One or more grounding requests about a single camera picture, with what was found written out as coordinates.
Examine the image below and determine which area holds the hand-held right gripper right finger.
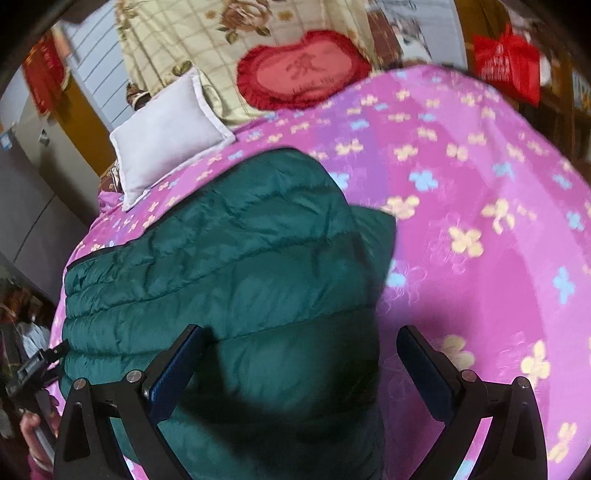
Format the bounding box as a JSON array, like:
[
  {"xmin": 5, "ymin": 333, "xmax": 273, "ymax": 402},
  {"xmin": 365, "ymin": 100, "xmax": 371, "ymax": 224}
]
[{"xmin": 396, "ymin": 324, "xmax": 550, "ymax": 480}]

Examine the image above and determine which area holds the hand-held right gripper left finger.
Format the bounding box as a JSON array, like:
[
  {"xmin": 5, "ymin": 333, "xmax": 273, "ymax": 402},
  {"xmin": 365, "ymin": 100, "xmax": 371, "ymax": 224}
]
[{"xmin": 53, "ymin": 324, "xmax": 206, "ymax": 480}]

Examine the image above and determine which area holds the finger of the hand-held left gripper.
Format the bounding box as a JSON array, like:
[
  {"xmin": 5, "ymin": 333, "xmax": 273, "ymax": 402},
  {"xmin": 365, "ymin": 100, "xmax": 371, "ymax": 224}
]
[{"xmin": 44, "ymin": 340, "xmax": 71, "ymax": 365}]

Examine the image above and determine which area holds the dark green puffer jacket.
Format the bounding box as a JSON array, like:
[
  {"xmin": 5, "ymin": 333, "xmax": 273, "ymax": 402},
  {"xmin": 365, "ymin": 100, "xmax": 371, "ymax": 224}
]
[{"xmin": 62, "ymin": 147, "xmax": 398, "ymax": 480}]

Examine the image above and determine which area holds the person's left hand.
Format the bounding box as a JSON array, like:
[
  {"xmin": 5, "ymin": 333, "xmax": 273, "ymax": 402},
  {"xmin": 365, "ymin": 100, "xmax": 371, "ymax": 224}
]
[{"xmin": 19, "ymin": 412, "xmax": 61, "ymax": 472}]

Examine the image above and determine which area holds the grey wardrobe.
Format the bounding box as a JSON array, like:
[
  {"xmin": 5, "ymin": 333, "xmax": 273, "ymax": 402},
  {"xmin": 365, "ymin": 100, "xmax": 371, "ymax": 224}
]
[{"xmin": 0, "ymin": 69, "xmax": 100, "ymax": 296}]

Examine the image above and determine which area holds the pink floral bed sheet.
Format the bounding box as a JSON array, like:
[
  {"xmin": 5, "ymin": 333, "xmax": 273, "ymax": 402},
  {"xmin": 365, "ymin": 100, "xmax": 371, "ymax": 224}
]
[{"xmin": 48, "ymin": 65, "xmax": 591, "ymax": 480}]

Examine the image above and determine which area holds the white pillow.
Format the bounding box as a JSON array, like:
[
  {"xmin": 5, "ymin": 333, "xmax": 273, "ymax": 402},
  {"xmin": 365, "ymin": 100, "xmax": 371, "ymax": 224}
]
[{"xmin": 109, "ymin": 71, "xmax": 236, "ymax": 212}]

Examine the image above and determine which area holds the brown floral pillow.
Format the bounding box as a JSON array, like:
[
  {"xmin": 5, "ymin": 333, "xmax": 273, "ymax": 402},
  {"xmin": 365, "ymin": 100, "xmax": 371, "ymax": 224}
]
[{"xmin": 99, "ymin": 83, "xmax": 153, "ymax": 195}]

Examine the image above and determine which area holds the red hanging banner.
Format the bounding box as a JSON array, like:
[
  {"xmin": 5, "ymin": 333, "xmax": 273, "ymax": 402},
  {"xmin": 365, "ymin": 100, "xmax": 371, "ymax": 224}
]
[{"xmin": 22, "ymin": 37, "xmax": 70, "ymax": 116}]

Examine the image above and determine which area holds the wooden shelf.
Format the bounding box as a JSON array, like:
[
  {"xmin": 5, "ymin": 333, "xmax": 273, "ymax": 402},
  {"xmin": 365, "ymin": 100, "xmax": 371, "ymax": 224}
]
[{"xmin": 517, "ymin": 46, "xmax": 591, "ymax": 162}]

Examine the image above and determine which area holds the red shopping bag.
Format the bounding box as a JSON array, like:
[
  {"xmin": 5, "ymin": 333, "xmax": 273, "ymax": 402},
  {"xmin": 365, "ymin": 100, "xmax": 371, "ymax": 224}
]
[{"xmin": 473, "ymin": 23, "xmax": 542, "ymax": 107}]

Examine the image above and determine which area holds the red heart-shaped cushion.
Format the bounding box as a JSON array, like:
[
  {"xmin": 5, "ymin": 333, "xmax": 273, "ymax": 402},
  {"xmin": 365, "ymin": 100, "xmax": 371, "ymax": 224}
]
[{"xmin": 237, "ymin": 30, "xmax": 372, "ymax": 112}]

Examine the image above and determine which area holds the yellow rose-print quilt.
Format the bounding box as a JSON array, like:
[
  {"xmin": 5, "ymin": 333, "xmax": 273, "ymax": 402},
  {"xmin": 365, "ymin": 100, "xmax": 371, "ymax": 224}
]
[{"xmin": 113, "ymin": 0, "xmax": 375, "ymax": 127}]

